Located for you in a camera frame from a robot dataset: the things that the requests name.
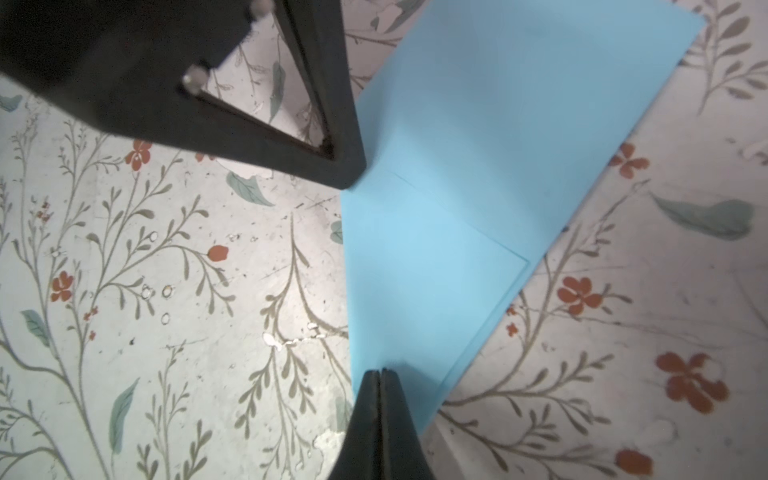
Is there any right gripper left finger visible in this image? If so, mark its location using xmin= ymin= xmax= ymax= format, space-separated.
xmin=328 ymin=371 xmax=382 ymax=480

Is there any floral patterned table mat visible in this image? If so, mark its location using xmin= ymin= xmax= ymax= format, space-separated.
xmin=1 ymin=1 xmax=767 ymax=479

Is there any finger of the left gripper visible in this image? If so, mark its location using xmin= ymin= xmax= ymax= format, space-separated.
xmin=1 ymin=1 xmax=366 ymax=190

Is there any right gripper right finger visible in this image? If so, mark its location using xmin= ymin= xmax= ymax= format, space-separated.
xmin=381 ymin=369 xmax=435 ymax=480

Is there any light blue paper sheet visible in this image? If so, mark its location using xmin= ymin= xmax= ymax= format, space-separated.
xmin=341 ymin=1 xmax=704 ymax=431

